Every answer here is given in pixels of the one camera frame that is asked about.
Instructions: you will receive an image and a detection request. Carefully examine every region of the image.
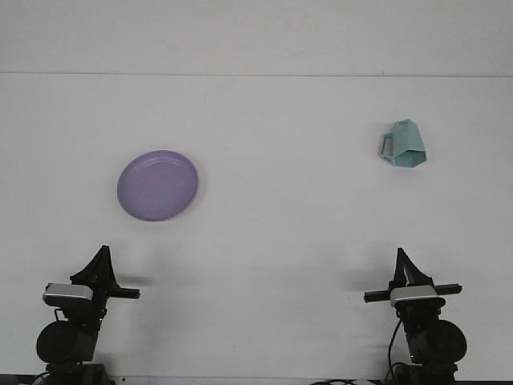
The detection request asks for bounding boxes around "pale blue faceted cup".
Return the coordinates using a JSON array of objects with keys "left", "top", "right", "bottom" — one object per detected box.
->
[{"left": 376, "top": 119, "right": 428, "bottom": 168}]

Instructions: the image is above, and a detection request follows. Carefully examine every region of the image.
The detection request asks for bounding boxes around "pale purple round plate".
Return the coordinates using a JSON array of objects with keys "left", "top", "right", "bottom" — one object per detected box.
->
[{"left": 116, "top": 149, "right": 200, "bottom": 223}]

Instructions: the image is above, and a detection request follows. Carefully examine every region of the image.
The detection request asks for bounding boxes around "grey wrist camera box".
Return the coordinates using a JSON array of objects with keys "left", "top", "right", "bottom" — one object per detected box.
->
[
  {"left": 389, "top": 285, "right": 438, "bottom": 310},
  {"left": 42, "top": 282, "right": 95, "bottom": 308}
]

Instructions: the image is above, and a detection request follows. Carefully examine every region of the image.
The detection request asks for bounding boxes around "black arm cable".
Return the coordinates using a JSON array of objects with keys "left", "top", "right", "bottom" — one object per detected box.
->
[{"left": 384, "top": 318, "right": 404, "bottom": 385}]

